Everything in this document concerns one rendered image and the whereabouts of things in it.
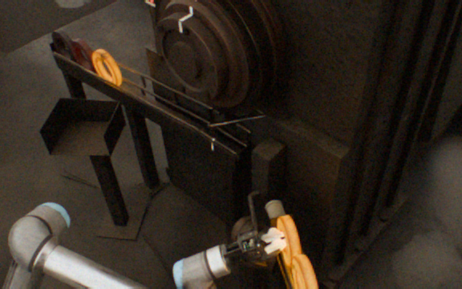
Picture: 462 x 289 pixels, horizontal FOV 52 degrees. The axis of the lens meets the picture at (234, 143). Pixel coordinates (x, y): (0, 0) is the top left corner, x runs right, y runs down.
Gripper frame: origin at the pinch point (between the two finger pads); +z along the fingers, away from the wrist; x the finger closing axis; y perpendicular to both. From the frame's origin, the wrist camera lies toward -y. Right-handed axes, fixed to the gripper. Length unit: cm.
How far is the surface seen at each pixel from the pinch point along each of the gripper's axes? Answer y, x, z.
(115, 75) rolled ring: 13, 101, -48
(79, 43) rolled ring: 22, 123, -60
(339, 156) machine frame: 7.8, 15.5, 24.1
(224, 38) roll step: 51, 36, 6
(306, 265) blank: 7.0, -14.3, 2.7
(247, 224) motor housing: -15.3, 20.6, -13.7
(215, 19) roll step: 55, 40, 5
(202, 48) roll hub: 51, 37, -1
